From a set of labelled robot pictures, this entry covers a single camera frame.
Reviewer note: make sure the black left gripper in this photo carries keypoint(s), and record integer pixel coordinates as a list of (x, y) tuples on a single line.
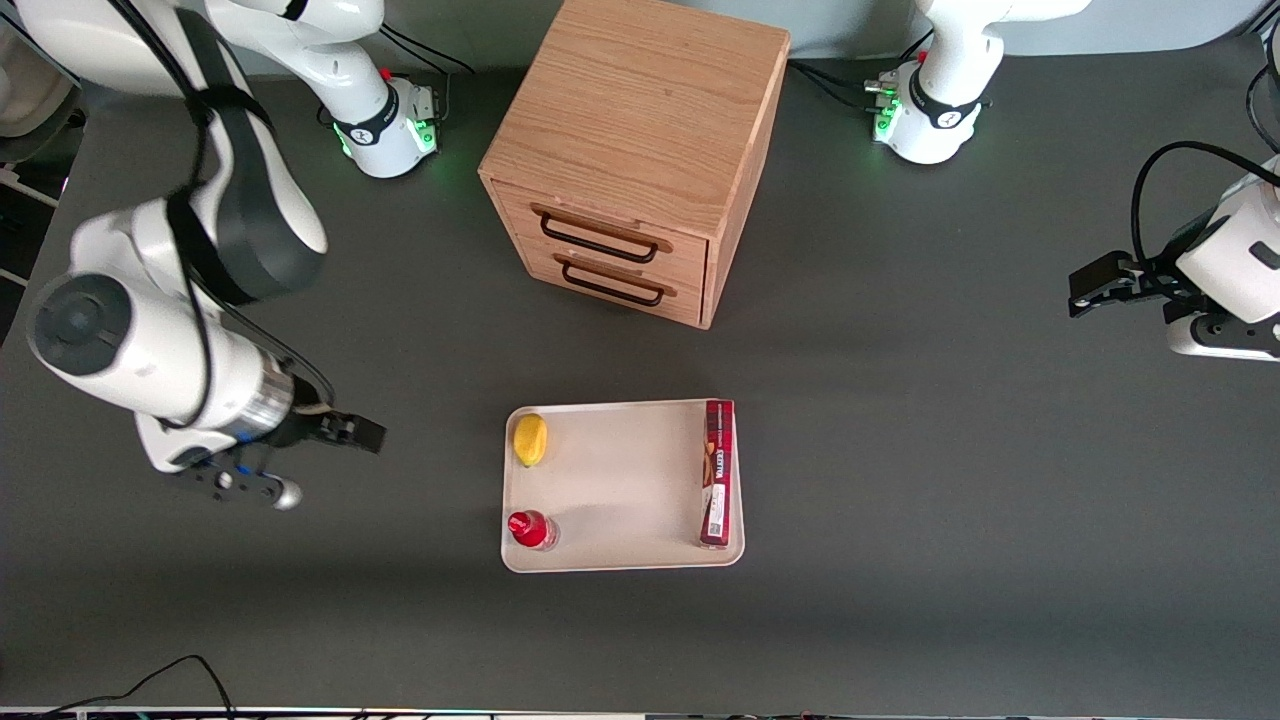
[(1153, 277)]

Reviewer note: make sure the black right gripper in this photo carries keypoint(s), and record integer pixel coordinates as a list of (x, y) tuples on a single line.
[(309, 428)]

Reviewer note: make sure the red coke bottle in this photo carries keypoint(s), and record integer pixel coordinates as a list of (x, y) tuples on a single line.
[(528, 530)]

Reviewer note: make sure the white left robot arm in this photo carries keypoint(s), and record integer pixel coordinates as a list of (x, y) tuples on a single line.
[(950, 90)]

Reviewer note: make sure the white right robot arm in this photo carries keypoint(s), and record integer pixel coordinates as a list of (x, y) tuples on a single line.
[(160, 340)]

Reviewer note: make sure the beige plastic tray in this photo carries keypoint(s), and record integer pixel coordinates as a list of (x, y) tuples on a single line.
[(630, 480)]

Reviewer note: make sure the yellow lemon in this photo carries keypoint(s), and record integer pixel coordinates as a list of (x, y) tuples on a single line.
[(530, 440)]

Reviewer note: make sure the red biscuit box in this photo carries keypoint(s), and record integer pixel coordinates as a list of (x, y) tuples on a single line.
[(718, 470)]

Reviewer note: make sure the wooden two-drawer cabinet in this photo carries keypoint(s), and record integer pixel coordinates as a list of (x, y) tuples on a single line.
[(640, 110)]

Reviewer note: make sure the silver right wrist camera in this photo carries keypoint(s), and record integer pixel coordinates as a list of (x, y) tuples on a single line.
[(245, 482)]

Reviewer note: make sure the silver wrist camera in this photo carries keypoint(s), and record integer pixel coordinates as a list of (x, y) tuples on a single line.
[(245, 482), (1220, 340)]

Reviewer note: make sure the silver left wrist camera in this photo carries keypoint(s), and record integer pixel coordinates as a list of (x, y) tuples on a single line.
[(1220, 340)]

